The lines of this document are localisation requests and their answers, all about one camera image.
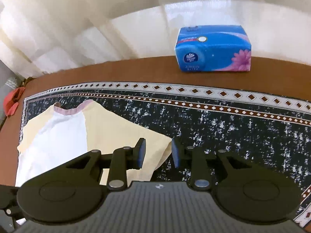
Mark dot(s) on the grey wave-patterned pillow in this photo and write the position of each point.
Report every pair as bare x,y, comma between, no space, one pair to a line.
12,82

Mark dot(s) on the white and cream shirt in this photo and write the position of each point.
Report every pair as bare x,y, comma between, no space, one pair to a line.
60,136

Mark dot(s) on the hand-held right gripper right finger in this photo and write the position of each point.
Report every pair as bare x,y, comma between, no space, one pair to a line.
175,154

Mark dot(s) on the white sheer curtain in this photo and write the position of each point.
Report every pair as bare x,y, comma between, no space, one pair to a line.
73,29

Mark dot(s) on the blue tissue pack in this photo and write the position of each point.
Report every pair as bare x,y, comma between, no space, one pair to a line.
209,53

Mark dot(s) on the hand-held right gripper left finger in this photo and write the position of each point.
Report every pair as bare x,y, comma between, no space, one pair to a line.
141,154

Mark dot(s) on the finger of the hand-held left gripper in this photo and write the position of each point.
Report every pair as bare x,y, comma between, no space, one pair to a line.
7,199

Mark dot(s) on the red cloth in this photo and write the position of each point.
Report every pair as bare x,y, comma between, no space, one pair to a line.
13,102

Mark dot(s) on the dark patterned mat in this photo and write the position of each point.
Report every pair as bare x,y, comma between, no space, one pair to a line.
218,131

